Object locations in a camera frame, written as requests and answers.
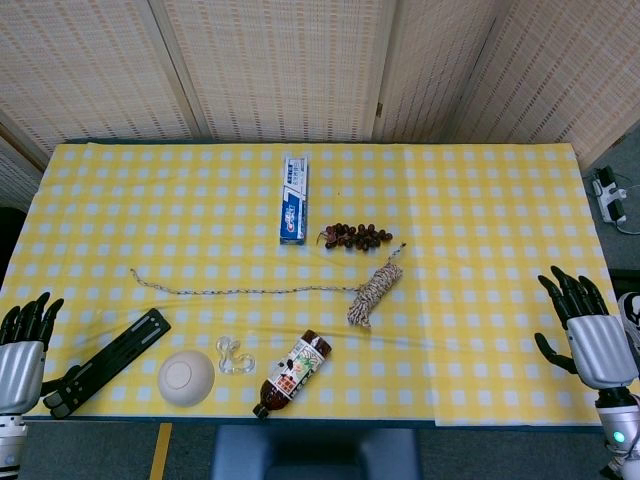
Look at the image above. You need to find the black and silver left hand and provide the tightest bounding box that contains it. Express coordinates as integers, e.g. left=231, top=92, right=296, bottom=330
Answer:
left=0, top=292, right=69, bottom=415

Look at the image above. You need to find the black and silver right hand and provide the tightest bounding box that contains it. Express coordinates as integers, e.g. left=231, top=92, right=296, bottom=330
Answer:
left=534, top=266, right=640, bottom=390

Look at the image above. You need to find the beige speckled braided rope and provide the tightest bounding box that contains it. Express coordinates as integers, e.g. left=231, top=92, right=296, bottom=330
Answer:
left=130, top=243, right=407, bottom=329

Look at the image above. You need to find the yellow white checkered tablecloth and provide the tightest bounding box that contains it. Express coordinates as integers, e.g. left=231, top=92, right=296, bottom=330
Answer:
left=0, top=143, right=620, bottom=427

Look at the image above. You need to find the white power strip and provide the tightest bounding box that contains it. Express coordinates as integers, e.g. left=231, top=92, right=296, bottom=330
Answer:
left=592, top=167, right=630, bottom=225

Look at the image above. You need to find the beige upturned bowl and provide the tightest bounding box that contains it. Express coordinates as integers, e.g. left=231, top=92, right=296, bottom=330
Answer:
left=157, top=350, right=216, bottom=407

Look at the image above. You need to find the clear twisted plastic piece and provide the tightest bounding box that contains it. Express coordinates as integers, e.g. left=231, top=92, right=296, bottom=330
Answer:
left=215, top=336, right=256, bottom=375

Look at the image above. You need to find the dark red grape bunch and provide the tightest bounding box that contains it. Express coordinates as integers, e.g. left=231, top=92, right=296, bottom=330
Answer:
left=316, top=223, right=394, bottom=253

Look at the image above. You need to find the brown tea bottle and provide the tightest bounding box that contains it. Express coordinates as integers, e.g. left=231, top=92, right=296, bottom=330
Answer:
left=252, top=329, right=333, bottom=419

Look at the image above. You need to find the woven folding screen panel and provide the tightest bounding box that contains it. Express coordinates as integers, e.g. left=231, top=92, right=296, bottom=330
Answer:
left=0, top=0, right=195, bottom=157
left=373, top=0, right=512, bottom=144
left=449, top=0, right=640, bottom=169
left=149, top=0, right=397, bottom=144

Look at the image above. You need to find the blue toothpaste box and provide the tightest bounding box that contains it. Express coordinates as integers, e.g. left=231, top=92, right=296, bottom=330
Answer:
left=279, top=154, right=310, bottom=246

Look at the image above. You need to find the black flat bracket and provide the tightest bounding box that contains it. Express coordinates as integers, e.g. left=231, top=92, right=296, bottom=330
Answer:
left=43, top=308, right=172, bottom=420

